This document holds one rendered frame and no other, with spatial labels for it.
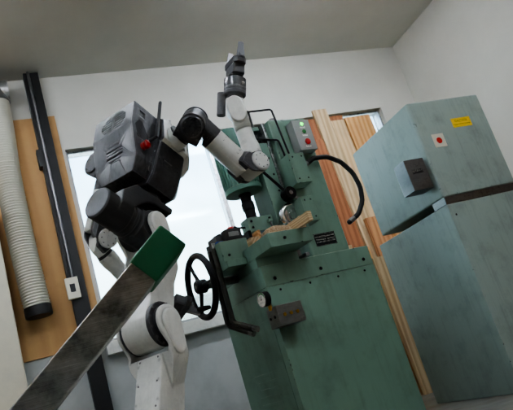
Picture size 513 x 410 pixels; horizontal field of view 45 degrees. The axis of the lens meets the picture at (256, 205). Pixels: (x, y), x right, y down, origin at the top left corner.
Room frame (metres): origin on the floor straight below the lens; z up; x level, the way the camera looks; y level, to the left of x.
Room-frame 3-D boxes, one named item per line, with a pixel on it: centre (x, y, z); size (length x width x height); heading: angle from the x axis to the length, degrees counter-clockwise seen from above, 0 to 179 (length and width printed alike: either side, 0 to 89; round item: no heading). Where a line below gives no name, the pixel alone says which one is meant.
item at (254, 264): (2.73, 0.09, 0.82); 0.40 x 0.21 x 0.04; 32
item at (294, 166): (2.75, -0.22, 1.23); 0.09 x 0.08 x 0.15; 122
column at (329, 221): (2.92, -0.21, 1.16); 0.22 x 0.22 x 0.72; 32
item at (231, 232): (2.61, 0.18, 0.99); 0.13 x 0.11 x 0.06; 32
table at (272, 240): (2.67, 0.11, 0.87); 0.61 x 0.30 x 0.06; 32
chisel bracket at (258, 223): (2.77, 0.02, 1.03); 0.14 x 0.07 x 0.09; 122
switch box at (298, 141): (2.81, -0.31, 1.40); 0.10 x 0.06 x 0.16; 122
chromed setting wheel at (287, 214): (2.72, -0.14, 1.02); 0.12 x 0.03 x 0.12; 122
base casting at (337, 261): (2.82, -0.07, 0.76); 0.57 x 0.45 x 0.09; 122
